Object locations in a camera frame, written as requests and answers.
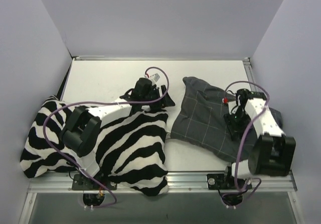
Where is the dark grey checked pillowcase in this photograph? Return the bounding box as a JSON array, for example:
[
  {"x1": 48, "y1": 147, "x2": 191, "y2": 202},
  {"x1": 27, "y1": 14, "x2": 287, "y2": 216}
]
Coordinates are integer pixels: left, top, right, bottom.
[{"x1": 170, "y1": 76, "x2": 284, "y2": 163}]

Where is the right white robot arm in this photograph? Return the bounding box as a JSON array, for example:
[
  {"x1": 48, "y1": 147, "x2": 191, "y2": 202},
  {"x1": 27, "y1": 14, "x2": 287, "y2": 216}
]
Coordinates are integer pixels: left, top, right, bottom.
[{"x1": 222, "y1": 88, "x2": 296, "y2": 188}]

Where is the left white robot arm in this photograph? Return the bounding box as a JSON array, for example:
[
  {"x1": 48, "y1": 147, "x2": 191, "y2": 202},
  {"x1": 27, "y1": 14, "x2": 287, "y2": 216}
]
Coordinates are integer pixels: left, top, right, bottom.
[{"x1": 59, "y1": 75, "x2": 176, "y2": 189}]

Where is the zebra striped cushion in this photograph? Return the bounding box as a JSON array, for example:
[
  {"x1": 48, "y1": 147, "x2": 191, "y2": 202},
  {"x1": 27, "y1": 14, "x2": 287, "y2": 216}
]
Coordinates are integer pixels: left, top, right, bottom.
[{"x1": 20, "y1": 96, "x2": 169, "y2": 196}]

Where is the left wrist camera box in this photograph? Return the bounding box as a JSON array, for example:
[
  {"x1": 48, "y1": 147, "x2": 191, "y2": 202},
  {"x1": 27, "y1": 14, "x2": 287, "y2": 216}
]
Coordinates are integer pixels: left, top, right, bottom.
[{"x1": 148, "y1": 73, "x2": 160, "y2": 84}]

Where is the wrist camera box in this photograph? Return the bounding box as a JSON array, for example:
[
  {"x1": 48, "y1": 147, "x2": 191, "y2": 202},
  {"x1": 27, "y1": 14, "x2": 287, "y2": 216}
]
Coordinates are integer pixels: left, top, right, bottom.
[
  {"x1": 227, "y1": 100, "x2": 238, "y2": 114},
  {"x1": 148, "y1": 73, "x2": 160, "y2": 84}
]

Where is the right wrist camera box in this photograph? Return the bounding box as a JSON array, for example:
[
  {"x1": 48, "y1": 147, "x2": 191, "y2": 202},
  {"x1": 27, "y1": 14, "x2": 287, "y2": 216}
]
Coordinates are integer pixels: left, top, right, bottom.
[{"x1": 227, "y1": 100, "x2": 238, "y2": 114}]

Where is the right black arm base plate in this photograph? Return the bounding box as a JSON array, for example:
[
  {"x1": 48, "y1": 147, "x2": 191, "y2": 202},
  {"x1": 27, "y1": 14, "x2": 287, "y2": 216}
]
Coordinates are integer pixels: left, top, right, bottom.
[{"x1": 207, "y1": 173, "x2": 236, "y2": 190}]

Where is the aluminium rail frame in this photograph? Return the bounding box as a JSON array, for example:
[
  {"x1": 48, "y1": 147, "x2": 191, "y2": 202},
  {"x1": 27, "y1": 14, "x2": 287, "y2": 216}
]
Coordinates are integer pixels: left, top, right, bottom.
[{"x1": 21, "y1": 58, "x2": 295, "y2": 223}]

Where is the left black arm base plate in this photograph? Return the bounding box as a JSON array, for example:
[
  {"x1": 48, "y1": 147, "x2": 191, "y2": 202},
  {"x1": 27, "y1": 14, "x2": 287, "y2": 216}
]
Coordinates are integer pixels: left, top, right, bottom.
[{"x1": 71, "y1": 174, "x2": 117, "y2": 191}]

